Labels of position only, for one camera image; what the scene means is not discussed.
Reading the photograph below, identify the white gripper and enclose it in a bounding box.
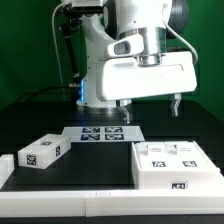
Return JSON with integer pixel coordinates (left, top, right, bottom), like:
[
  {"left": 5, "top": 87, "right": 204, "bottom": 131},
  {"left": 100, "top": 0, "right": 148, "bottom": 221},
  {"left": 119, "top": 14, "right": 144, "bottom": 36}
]
[{"left": 96, "top": 51, "right": 197, "bottom": 124}]

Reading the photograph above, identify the white cabinet top block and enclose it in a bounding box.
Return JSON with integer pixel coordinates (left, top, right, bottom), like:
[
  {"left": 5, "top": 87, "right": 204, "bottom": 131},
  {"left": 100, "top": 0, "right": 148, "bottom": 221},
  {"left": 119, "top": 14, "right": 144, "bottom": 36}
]
[{"left": 18, "top": 134, "right": 71, "bottom": 169}]

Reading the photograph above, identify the white cabinet body frame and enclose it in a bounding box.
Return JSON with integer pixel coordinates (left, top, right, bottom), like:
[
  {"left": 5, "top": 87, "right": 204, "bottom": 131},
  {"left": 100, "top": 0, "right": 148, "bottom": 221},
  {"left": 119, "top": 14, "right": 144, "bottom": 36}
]
[{"left": 131, "top": 141, "right": 221, "bottom": 190}]

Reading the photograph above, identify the white fiducial marker sheet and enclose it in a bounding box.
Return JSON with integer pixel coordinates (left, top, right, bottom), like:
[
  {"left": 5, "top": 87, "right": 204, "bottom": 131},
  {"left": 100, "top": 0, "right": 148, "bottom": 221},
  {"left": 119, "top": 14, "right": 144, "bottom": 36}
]
[{"left": 62, "top": 126, "right": 144, "bottom": 142}]

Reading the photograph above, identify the white left corner rail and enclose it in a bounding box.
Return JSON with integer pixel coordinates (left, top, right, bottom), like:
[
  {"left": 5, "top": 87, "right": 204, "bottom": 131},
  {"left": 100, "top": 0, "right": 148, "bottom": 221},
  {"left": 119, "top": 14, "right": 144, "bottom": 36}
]
[{"left": 0, "top": 154, "right": 14, "bottom": 189}]

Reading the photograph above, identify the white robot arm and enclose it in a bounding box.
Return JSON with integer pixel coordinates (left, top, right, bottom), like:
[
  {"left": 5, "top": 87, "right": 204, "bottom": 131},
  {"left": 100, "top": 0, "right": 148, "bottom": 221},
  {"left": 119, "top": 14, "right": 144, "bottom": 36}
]
[{"left": 61, "top": 0, "right": 198, "bottom": 121}]

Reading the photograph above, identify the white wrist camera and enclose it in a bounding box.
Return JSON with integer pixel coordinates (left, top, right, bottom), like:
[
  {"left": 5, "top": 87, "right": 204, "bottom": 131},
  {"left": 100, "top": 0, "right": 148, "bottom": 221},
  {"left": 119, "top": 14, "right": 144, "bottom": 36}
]
[{"left": 106, "top": 34, "right": 144, "bottom": 58}]

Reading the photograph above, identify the white table border rail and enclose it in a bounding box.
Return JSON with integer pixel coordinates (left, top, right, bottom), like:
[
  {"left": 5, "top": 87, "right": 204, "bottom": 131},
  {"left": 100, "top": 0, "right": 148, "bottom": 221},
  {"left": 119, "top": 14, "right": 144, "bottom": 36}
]
[{"left": 0, "top": 168, "right": 224, "bottom": 218}]

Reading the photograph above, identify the black cable on table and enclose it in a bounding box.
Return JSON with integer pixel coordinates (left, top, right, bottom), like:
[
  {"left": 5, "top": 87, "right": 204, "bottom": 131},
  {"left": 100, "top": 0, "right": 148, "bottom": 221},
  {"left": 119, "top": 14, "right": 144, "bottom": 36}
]
[{"left": 15, "top": 83, "right": 83, "bottom": 103}]

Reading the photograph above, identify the white hanging cable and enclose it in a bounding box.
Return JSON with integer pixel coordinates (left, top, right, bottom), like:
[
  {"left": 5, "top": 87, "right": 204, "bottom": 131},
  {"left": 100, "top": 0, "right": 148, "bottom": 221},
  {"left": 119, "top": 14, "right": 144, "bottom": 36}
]
[{"left": 50, "top": 2, "right": 72, "bottom": 102}]

